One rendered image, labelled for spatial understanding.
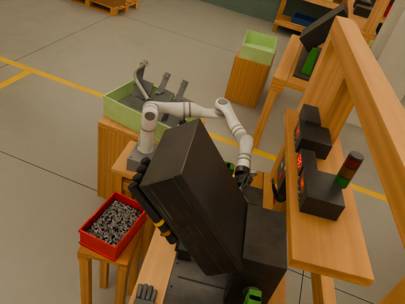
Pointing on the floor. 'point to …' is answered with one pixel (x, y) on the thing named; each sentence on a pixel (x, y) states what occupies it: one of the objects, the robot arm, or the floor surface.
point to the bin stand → (131, 253)
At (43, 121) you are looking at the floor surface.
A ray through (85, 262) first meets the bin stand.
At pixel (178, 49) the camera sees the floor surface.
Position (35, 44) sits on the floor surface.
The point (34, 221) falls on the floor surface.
